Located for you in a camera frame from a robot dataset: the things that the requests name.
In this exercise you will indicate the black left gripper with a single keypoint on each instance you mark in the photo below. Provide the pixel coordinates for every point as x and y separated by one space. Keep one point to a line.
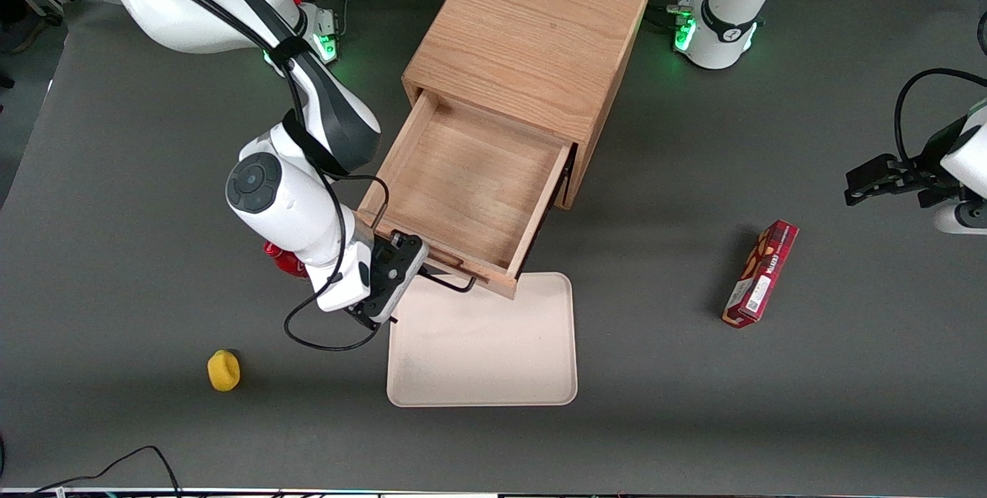
930 165

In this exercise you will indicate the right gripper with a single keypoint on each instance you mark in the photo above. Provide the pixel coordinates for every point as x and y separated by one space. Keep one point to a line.
383 254

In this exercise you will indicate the wooden drawer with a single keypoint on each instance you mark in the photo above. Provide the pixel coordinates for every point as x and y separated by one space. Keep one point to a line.
463 174

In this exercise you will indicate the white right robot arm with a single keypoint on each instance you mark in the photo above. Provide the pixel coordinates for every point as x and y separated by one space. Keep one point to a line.
193 12

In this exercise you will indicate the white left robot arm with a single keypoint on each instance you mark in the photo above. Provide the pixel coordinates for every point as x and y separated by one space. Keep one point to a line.
725 20

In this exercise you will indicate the small red bottle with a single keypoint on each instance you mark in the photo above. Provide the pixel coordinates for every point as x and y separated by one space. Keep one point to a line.
284 261

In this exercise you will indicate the beige plastic tray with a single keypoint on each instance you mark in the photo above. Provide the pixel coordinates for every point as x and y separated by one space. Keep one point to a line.
486 351

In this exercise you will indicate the red cookie box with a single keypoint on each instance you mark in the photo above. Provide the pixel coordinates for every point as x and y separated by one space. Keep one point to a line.
759 274

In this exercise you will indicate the yellow lemon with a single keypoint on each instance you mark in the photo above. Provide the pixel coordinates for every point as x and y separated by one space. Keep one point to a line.
224 371

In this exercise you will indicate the wooden cabinet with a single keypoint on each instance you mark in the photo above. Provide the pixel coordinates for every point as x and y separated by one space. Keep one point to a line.
524 28

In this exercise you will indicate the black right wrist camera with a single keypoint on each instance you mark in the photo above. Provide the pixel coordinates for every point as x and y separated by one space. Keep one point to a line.
397 278

